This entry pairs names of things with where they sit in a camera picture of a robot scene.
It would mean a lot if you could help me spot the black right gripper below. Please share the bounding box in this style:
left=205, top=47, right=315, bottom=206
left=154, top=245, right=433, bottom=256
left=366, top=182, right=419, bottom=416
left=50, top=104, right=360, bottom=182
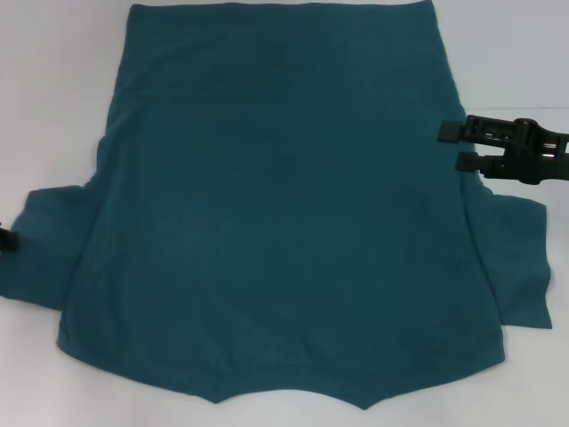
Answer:
left=437, top=114, right=569, bottom=185

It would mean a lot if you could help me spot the teal FREE print t-shirt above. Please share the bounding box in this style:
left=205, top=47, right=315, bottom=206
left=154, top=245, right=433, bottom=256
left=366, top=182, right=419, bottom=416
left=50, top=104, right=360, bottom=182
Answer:
left=0, top=1, right=554, bottom=399

